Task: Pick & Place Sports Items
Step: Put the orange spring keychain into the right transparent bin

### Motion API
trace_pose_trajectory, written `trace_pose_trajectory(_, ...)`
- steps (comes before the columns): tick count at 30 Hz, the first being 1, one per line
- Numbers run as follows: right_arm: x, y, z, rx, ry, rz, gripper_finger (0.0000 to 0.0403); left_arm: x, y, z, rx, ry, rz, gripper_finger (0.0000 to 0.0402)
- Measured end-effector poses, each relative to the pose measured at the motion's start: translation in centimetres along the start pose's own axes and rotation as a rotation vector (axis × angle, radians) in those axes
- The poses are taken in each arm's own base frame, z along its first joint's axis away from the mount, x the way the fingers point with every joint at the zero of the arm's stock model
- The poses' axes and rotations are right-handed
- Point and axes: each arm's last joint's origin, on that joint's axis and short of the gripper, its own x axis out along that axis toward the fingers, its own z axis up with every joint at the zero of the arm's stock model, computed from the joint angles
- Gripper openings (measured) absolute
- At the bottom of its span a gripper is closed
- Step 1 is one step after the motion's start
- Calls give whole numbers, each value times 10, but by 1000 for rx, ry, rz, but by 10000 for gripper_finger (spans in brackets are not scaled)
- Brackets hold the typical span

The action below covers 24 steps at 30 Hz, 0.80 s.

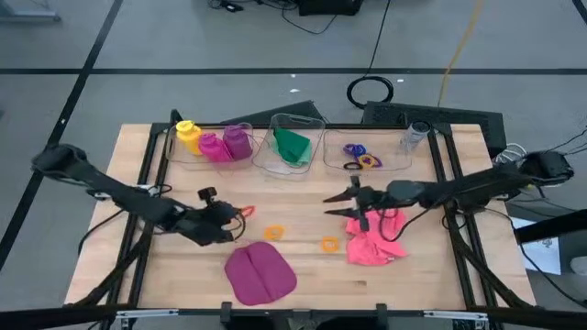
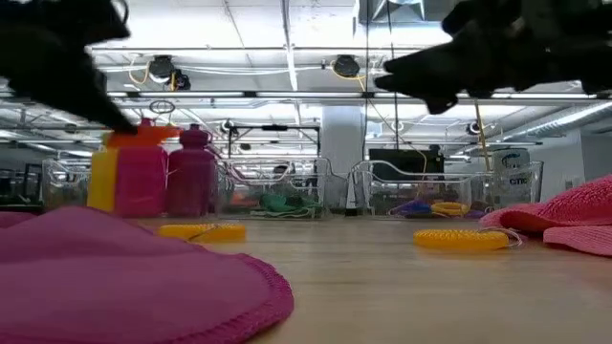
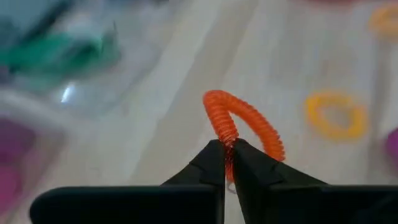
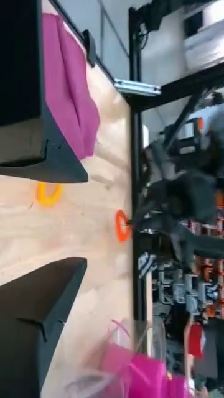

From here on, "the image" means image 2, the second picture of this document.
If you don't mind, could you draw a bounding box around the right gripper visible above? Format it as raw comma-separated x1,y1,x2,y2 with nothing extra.
374,0,583,116

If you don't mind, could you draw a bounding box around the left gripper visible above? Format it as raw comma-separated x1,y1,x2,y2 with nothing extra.
0,0,140,136

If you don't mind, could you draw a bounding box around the yellow water bottle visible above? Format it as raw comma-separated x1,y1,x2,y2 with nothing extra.
86,136,120,214

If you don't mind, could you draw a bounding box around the hot pink water bottle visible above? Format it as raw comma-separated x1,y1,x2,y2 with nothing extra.
105,118,184,220

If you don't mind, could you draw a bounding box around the purple water bottle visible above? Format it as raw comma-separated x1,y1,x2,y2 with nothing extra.
165,122,220,219

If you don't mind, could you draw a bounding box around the blue coil wrist band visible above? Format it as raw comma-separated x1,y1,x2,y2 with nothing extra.
387,199,434,218

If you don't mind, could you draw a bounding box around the yellow coil wrist band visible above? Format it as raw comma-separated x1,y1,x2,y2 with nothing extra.
412,226,523,251
428,201,473,218

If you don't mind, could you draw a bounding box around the light green towel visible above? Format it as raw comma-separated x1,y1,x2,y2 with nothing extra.
248,204,329,221

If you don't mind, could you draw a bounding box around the dark green towel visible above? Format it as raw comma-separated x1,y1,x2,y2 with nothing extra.
259,192,327,216

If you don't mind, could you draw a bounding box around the clear plastic bin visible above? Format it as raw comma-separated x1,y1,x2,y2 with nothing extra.
350,159,545,220
217,156,349,222
40,156,226,220

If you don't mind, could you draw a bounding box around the long ceiling light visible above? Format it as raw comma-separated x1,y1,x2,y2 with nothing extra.
105,89,375,100

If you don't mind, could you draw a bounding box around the black screen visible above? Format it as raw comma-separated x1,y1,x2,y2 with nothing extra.
367,147,447,176

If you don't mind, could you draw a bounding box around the clear printed plastic cup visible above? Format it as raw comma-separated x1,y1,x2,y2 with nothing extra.
491,146,533,193

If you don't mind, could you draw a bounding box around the orange coil wrist band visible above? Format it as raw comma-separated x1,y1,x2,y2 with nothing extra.
156,222,248,244

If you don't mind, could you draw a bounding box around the magenta towel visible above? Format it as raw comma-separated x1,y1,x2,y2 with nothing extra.
0,204,296,344

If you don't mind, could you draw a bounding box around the coral pink towel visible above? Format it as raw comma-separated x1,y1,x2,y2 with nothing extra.
478,173,612,258

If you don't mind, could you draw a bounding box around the black ceiling cord reel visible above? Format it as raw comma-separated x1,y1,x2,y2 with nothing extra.
332,54,361,79
146,54,192,92

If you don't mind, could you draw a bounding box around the yellow hanging cable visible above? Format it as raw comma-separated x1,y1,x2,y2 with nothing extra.
471,98,494,173

